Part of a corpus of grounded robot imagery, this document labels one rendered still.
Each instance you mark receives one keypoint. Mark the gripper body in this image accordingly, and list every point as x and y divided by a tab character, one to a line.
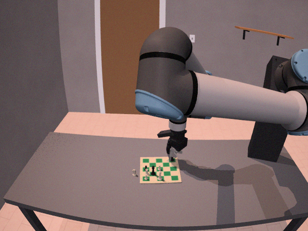
178	141

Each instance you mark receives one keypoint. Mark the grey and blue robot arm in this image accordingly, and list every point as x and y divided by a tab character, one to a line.
173	87

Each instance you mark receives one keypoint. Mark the green and cream chessboard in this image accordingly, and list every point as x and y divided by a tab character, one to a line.
170	170

